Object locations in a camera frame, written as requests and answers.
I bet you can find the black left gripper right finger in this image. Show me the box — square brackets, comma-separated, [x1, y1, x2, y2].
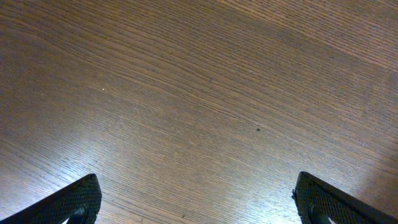
[292, 172, 397, 224]

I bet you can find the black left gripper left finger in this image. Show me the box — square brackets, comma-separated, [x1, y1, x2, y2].
[1, 174, 102, 224]

